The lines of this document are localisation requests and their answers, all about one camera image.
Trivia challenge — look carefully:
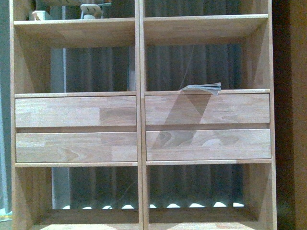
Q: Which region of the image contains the wooden bookshelf unit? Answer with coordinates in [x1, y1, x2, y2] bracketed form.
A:
[10, 0, 277, 230]

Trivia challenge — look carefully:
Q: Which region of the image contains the upper left wooden drawer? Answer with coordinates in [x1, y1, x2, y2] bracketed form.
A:
[15, 96, 136, 128]

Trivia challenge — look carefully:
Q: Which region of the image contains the wooden drawer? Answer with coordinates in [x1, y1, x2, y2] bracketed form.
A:
[15, 96, 136, 128]
[145, 93, 270, 125]
[16, 132, 137, 163]
[146, 129, 271, 161]

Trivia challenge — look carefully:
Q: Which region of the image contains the lower left wooden drawer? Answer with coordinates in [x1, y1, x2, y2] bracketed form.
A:
[16, 132, 137, 163]

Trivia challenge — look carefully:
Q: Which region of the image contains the upper right wooden drawer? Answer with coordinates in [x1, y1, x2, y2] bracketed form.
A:
[145, 93, 270, 125]

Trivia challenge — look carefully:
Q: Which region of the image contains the flat grey book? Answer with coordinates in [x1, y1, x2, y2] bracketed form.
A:
[181, 82, 222, 95]

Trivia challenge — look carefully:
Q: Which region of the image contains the lower right wooden drawer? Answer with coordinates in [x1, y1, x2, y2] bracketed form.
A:
[146, 129, 271, 161]

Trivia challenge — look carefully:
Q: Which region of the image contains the white stand ornament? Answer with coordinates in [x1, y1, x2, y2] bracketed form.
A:
[80, 4, 103, 20]

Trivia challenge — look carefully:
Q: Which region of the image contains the small wooden figurine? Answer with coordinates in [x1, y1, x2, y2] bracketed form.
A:
[29, 11, 52, 21]

